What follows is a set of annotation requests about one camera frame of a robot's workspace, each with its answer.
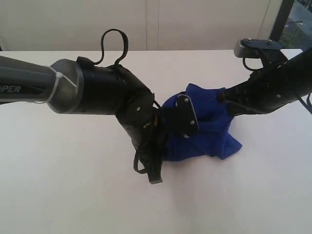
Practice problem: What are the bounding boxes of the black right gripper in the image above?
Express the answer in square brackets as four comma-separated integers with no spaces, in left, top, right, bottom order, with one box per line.
[216,58,302,116]

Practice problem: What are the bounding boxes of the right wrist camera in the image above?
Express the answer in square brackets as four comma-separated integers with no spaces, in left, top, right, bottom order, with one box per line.
[234,38,288,72]

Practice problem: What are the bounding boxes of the white zip tie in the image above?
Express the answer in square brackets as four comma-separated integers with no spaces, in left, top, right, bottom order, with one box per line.
[31,66,77,104]

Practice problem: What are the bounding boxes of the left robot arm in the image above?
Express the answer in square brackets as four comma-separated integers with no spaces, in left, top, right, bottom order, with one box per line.
[0,57,165,184]

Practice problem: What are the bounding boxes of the black window frame post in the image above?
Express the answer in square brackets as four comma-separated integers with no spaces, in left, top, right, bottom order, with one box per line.
[269,0,294,41]

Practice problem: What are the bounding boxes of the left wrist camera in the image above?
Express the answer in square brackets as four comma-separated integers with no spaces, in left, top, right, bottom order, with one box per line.
[167,92,199,138]

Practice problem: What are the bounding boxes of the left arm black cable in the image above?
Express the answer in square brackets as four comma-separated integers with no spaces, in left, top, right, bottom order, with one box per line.
[94,29,130,68]

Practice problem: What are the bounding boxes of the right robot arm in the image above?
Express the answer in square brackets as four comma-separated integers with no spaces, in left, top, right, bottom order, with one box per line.
[216,46,312,116]

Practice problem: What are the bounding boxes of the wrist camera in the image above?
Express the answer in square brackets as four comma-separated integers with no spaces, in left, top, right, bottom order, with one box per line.
[167,92,199,138]
[234,38,288,72]

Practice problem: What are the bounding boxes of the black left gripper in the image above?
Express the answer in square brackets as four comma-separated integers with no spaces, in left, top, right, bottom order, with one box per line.
[119,92,167,183]

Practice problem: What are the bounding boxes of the blue towel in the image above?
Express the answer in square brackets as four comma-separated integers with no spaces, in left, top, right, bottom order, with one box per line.
[163,83,242,161]

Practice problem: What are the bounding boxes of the right camera cable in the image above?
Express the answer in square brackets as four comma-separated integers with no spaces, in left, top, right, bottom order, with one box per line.
[242,56,264,73]

